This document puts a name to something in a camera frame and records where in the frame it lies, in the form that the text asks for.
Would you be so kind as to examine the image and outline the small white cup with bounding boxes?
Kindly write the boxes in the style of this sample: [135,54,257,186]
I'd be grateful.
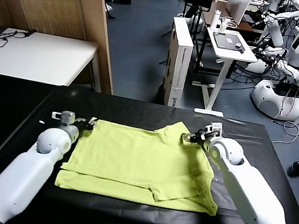
[218,17,231,33]

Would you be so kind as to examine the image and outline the white humanoid robot wheeled base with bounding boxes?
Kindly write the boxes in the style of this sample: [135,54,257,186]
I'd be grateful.
[237,0,299,124]

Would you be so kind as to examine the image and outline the white leaning board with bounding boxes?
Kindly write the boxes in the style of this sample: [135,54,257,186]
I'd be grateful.
[223,0,258,28]

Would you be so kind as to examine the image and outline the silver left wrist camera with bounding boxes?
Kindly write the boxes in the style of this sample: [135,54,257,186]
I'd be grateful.
[50,108,76,129]

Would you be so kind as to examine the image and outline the white floor cable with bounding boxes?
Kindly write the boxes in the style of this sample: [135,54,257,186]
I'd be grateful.
[271,119,299,148]

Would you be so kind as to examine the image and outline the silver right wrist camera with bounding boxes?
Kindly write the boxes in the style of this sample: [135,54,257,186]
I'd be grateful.
[204,121,225,139]

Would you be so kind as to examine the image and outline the white standing desk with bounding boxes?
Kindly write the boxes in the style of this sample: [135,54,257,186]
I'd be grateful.
[186,26,262,122]

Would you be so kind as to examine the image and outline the yellow-green t-shirt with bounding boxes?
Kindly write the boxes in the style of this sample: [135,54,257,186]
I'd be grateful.
[53,104,231,217]

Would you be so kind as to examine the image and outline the small black adapter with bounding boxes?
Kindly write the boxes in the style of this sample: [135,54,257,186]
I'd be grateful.
[234,42,246,54]

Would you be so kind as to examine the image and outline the white rectangular table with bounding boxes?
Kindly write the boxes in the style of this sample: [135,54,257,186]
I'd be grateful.
[0,26,110,94]

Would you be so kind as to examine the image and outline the grey closed laptop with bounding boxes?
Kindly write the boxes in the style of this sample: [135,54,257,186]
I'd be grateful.
[210,31,247,53]

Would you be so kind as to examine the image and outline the black cable on table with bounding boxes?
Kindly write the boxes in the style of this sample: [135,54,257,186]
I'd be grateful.
[0,25,38,54]

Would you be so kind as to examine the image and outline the white bottle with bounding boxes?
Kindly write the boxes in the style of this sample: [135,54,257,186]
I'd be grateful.
[209,9,222,31]

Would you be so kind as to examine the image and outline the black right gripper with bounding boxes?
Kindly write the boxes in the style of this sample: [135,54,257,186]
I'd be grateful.
[180,125,211,150]

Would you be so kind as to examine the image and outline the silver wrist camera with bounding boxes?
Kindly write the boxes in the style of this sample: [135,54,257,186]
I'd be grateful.
[204,121,225,139]
[50,108,76,129]

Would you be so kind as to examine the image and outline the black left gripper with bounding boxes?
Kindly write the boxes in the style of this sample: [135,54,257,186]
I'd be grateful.
[73,115,99,138]

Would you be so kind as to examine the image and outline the large black table cover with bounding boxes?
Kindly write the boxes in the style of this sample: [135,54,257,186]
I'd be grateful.
[0,76,299,224]

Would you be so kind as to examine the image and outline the tall white cardboard box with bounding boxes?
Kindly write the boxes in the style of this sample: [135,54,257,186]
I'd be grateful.
[158,16,198,109]

